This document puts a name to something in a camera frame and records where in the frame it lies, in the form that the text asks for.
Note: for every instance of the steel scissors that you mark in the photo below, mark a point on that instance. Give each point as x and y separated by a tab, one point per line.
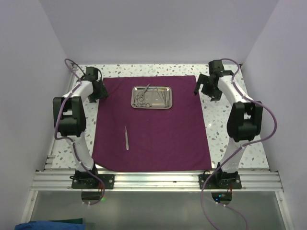
138	101

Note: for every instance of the purple surgical cloth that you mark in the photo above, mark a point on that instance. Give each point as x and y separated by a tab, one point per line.
160	140

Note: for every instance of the steel instrument tray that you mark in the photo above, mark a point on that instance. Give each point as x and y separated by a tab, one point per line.
150	98

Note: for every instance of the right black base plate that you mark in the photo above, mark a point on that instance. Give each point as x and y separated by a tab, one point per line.
224	180

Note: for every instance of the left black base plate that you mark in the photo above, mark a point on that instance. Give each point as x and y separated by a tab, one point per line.
108	180

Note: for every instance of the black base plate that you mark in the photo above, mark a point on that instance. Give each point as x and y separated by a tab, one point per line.
224	180
108	180

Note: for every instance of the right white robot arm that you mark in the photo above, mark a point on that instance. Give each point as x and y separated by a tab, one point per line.
244	123

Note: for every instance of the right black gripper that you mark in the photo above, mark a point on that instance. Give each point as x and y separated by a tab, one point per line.
215	95

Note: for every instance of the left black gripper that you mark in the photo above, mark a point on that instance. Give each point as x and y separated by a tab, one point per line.
103	93

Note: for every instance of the green cloth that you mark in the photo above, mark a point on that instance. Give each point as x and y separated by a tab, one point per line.
71	221

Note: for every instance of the blue cloth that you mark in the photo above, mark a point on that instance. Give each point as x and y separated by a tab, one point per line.
48	225

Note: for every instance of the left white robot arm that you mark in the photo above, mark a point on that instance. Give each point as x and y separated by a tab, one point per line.
70	125

